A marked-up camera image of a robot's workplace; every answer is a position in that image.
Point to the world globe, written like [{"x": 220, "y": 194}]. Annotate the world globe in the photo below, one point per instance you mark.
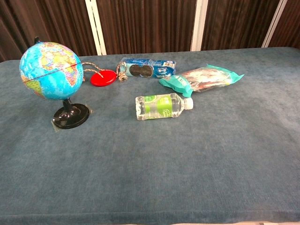
[{"x": 51, "y": 77}]

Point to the clear water bottle green label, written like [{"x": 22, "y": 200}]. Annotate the clear water bottle green label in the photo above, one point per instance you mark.
[{"x": 159, "y": 107}]

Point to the blue cookie package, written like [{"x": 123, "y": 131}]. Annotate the blue cookie package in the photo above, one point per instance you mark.
[{"x": 150, "y": 68}]

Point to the blue fabric tablecloth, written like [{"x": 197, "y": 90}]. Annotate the blue fabric tablecloth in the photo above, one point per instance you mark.
[{"x": 150, "y": 164}]

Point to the red plastic disc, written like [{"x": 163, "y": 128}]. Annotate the red plastic disc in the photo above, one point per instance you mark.
[{"x": 103, "y": 79}]

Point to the teal snack bag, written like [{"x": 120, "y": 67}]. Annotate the teal snack bag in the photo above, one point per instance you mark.
[{"x": 201, "y": 80}]

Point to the brown ribbed partition panel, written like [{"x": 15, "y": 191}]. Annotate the brown ribbed partition panel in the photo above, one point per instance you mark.
[
  {"x": 239, "y": 23},
  {"x": 47, "y": 21},
  {"x": 289, "y": 28},
  {"x": 150, "y": 25}
]

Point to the clear tape piece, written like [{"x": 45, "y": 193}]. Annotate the clear tape piece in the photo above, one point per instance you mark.
[{"x": 54, "y": 127}]

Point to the white partition post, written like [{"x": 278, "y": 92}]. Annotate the white partition post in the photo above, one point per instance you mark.
[
  {"x": 274, "y": 23},
  {"x": 96, "y": 25},
  {"x": 199, "y": 23}
]

